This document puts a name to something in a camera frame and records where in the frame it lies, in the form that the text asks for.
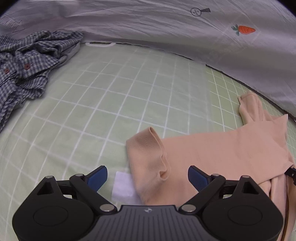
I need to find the green grid bed sheet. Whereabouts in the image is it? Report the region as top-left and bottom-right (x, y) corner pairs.
(0, 41), (296, 241)

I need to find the white paper label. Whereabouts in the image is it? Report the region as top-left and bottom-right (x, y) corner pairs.
(111, 171), (142, 205)

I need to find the blue checkered shirt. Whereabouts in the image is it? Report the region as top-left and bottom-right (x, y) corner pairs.
(1, 30), (83, 128)

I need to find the beige long sleeve shirt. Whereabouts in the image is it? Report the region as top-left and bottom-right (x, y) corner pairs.
(126, 91), (295, 240)

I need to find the grey printed bed sheet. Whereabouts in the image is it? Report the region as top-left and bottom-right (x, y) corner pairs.
(1, 1), (295, 115)

